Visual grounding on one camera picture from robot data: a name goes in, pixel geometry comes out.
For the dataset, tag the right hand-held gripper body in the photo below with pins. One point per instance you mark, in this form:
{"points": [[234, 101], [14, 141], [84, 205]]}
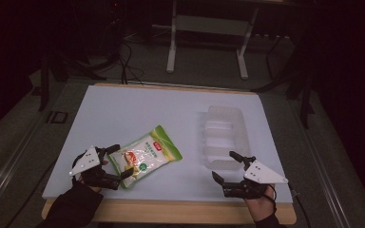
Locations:
{"points": [[253, 182]]}

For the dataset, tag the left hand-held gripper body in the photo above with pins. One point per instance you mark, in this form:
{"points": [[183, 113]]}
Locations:
{"points": [[90, 166]]}

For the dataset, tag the green and white food bag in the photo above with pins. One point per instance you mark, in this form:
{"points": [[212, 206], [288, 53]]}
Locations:
{"points": [[144, 156]]}

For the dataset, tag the person's left hand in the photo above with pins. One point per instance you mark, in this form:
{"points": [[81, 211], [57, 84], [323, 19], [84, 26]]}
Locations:
{"points": [[92, 182]]}

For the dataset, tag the person's right hand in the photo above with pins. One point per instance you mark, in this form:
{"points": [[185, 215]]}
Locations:
{"points": [[261, 204]]}

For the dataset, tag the clear plastic container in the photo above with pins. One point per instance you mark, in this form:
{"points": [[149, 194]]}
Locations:
{"points": [[223, 136]]}

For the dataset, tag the white table cover sheet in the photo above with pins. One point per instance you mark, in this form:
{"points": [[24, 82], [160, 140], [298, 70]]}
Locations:
{"points": [[158, 126]]}

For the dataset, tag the black metal stand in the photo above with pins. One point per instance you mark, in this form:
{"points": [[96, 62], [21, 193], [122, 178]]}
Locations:
{"points": [[49, 72], [301, 76]]}

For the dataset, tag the white metal stand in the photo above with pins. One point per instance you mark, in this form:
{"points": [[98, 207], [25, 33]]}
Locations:
{"points": [[209, 34]]}

